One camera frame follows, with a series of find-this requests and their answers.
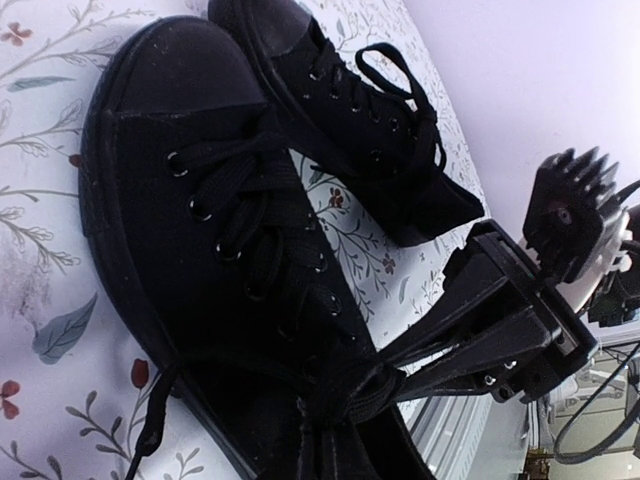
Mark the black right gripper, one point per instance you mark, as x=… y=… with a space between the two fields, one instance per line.
x=509 y=331

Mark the red-soled shoe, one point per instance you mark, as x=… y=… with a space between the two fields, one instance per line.
x=279 y=38

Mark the floral tablecloth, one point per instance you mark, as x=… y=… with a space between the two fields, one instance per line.
x=74 y=383

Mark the front aluminium rail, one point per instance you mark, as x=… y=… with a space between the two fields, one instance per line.
x=447 y=431

